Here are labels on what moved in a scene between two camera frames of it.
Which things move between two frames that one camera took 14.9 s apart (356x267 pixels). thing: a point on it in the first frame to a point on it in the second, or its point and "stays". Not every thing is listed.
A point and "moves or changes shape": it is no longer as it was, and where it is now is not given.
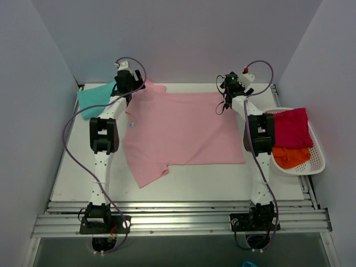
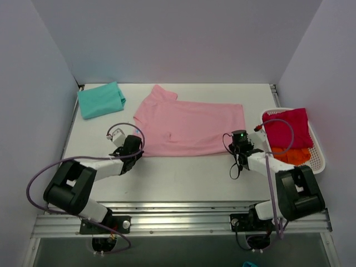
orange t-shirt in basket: x=287 y=157 stays
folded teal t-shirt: x=94 y=96 stays
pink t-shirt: x=163 y=128 moves or changes shape
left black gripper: x=133 y=82 to x=129 y=160
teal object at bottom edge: x=248 y=264 stays
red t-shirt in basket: x=292 y=129 stays
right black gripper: x=239 y=92 to x=237 y=150
